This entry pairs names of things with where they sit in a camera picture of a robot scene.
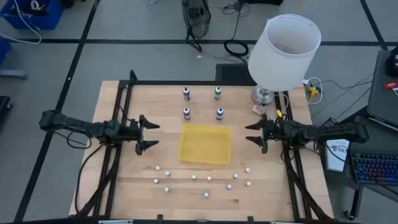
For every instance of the yellow translucent plastic bin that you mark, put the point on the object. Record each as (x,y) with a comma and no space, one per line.
(205,144)

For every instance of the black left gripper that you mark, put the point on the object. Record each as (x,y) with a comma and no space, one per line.
(130,134)

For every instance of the black floor fan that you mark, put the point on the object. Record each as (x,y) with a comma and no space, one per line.
(196,15)

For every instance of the blue plastic crate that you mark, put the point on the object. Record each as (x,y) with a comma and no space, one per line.
(3,49)
(46,18)

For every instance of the white printed paper sheet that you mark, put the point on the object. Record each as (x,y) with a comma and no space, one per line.
(337,158)

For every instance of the orange dropper bottle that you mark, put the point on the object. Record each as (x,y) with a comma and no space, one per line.
(247,170)
(209,178)

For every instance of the red marker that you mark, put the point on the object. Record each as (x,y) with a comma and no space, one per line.
(390,85)

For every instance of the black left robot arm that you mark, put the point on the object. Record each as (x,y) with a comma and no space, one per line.
(77,126)

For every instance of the large blue-capped coloring bottle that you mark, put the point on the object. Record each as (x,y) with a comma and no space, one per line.
(219,114)

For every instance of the dark grey rolling desk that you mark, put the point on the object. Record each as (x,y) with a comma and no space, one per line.
(382,93)

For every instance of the black perforated floor box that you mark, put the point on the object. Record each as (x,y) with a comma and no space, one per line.
(231,73)

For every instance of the black caster base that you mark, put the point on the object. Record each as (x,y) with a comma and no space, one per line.
(3,105)

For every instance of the white shade table lamp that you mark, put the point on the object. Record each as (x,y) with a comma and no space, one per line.
(284,62)

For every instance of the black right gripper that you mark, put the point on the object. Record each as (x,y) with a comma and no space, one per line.
(275,134)

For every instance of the black metal table frame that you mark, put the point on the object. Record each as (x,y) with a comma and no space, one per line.
(199,82)

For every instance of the backlit computer keyboard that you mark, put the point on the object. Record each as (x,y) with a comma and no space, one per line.
(373,168)

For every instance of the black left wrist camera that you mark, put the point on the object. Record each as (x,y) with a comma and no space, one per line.
(134,123)

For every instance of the white power strip yellow plug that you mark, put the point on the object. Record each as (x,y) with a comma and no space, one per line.
(313,91)

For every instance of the large green-capped coloring bottle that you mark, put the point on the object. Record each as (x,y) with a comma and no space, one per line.
(218,93)

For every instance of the grey metal foot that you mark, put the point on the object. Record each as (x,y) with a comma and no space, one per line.
(12,74)

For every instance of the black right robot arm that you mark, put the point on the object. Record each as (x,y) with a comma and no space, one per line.
(326,132)

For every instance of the black device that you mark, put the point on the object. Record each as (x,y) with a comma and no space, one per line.
(393,62)

